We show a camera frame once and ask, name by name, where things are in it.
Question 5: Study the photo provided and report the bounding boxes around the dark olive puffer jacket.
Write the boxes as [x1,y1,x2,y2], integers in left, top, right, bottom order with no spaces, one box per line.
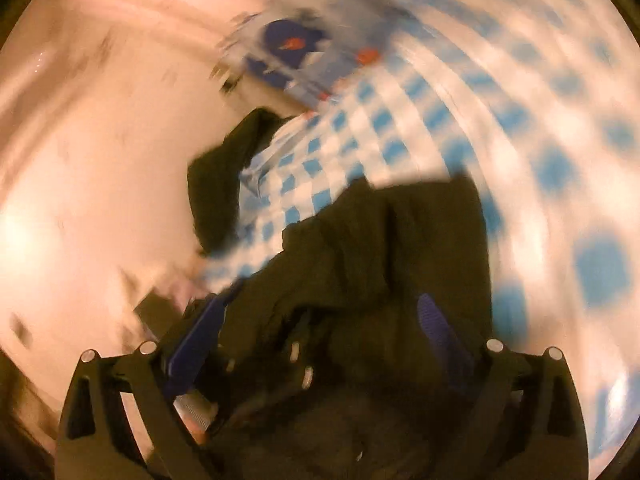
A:
[206,176,491,479]

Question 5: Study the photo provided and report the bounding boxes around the dark garment at bed head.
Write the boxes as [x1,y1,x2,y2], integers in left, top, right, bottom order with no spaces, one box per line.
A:
[186,107,290,256]

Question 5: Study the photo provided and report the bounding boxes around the blue white checkered bed cover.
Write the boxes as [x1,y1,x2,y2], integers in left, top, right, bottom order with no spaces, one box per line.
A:
[203,0,639,470]

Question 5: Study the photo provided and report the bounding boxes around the whale print curtain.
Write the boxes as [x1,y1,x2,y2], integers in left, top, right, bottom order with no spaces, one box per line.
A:
[218,0,395,108]

